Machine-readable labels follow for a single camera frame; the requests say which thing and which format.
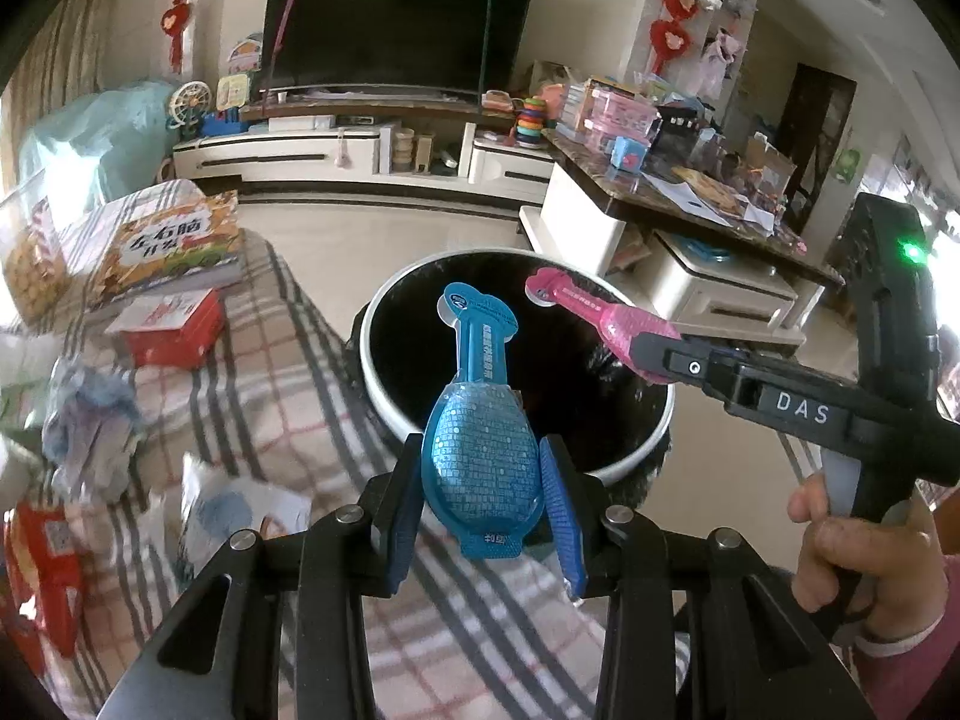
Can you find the yellow board on table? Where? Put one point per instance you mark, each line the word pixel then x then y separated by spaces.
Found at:
pixel 705 191

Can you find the pink blister pack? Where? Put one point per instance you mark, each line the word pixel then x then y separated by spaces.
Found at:
pixel 600 315

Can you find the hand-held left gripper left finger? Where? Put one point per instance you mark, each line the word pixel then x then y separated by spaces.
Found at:
pixel 405 514

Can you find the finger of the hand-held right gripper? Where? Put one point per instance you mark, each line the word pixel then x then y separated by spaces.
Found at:
pixel 686 364

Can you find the clear bag of crackers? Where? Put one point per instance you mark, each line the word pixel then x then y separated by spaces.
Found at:
pixel 30 262

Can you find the red box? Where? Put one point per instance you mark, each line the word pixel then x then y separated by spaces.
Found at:
pixel 172 330

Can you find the red snack packet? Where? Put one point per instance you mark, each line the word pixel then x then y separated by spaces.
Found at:
pixel 45 577

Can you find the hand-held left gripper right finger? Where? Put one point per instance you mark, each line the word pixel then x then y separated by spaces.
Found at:
pixel 559 514

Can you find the dark wooden door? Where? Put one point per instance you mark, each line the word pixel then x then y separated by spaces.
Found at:
pixel 821 142

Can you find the marble top white coffee table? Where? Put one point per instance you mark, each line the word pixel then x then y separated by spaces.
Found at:
pixel 705 285

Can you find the white trash bin black liner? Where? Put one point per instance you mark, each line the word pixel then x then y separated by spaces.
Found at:
pixel 412 315

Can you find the blue blister pack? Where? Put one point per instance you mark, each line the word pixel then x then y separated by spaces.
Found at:
pixel 480 450

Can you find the turquoise small box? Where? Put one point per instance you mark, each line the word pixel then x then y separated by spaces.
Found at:
pixel 628 156

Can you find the colourful children's book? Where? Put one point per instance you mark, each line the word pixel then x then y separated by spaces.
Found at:
pixel 172 240

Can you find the grey tissue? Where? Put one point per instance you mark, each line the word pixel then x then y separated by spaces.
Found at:
pixel 90 427

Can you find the black flat television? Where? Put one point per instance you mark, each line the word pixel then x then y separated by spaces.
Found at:
pixel 390 22

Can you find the white torn wrapper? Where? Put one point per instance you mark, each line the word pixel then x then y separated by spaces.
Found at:
pixel 217 517

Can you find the red hanging decoration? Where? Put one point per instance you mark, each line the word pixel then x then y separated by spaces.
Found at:
pixel 178 15
pixel 671 0

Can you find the black box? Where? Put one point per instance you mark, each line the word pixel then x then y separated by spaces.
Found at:
pixel 679 131

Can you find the white television cabinet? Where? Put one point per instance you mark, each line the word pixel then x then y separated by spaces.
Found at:
pixel 285 150

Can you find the colourful sign board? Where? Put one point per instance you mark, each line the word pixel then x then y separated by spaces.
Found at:
pixel 238 71

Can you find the person's right forearm pink sleeve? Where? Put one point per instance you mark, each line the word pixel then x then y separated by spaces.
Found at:
pixel 919 679

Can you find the plaid blanket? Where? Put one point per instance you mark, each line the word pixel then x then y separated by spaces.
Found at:
pixel 300 390

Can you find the person's right hand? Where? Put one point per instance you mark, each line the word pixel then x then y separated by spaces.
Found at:
pixel 892 562

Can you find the ferris wheel toy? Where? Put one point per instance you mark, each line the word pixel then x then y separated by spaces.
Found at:
pixel 189 101

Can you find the pink toy box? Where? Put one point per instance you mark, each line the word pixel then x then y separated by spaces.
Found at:
pixel 619 112

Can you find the beige curtain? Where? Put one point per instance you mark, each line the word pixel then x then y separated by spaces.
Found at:
pixel 52 67

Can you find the light blue plastic cover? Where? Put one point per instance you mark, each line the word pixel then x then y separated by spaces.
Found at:
pixel 97 135

